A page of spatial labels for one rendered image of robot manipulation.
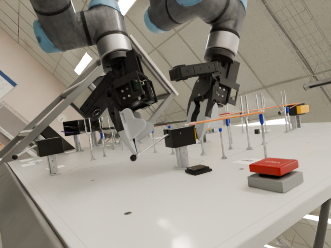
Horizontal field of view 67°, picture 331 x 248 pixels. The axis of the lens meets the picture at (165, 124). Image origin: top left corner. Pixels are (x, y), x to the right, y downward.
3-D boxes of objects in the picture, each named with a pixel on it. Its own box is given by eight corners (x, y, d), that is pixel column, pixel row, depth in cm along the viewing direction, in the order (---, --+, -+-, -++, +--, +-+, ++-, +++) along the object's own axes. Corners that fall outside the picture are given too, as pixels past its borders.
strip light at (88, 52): (85, 51, 509) (88, 49, 512) (73, 70, 617) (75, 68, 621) (92, 58, 514) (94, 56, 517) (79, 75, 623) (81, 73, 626)
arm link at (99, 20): (87, 20, 63) (121, 14, 64) (96, 57, 60) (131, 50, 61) (79, -4, 56) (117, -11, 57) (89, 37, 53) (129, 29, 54)
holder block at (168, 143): (165, 146, 56) (162, 129, 56) (186, 142, 59) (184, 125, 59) (174, 148, 53) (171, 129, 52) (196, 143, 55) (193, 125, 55)
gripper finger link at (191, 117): (206, 144, 61) (218, 108, 61) (186, 138, 58) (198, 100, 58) (200, 141, 64) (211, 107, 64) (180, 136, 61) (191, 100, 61)
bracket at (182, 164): (174, 167, 58) (171, 145, 57) (183, 165, 59) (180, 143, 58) (183, 170, 53) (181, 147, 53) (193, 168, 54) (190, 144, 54)
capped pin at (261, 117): (261, 163, 50) (254, 110, 50) (264, 162, 51) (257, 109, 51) (269, 164, 49) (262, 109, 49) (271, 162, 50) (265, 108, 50)
